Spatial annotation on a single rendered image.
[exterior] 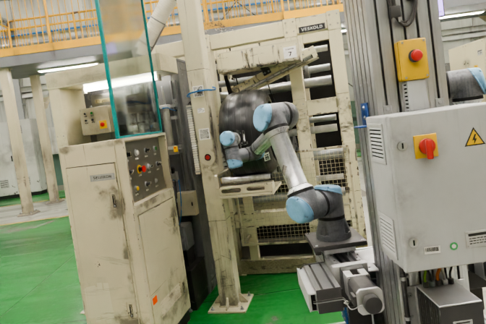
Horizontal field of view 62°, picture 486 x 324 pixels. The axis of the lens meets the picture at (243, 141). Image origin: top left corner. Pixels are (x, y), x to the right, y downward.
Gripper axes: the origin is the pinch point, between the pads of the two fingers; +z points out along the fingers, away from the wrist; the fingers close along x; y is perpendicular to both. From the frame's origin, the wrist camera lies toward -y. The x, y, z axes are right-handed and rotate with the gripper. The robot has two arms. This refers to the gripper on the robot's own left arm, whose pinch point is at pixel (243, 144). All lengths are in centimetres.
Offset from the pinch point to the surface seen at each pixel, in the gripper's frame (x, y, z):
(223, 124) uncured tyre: 13.3, 14.6, 9.0
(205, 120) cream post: 31.4, 20.9, 26.9
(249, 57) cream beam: 1, 64, 48
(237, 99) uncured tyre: 4.8, 30.0, 16.9
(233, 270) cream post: 27, -83, 43
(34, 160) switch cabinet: 771, 69, 715
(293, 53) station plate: -31, 62, 48
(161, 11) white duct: 63, 109, 44
